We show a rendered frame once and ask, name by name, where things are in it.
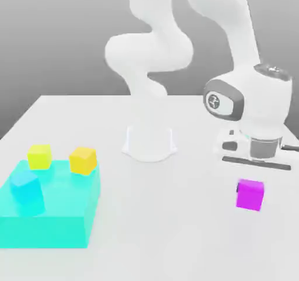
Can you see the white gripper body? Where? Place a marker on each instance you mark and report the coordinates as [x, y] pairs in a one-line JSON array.
[[255, 165]]

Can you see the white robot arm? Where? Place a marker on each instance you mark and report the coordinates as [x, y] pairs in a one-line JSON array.
[[149, 52]]

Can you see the small magenta cube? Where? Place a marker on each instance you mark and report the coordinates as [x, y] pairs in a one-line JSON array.
[[249, 195]]

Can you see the small orange cube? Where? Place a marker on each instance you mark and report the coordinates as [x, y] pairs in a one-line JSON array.
[[83, 161]]

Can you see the small yellow cube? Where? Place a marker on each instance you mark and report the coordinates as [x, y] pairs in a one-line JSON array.
[[39, 156]]

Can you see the small cyan cube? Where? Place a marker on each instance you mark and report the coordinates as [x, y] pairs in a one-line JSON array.
[[27, 193]]

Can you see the large turquoise box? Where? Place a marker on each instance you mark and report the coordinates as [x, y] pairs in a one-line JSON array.
[[58, 206]]

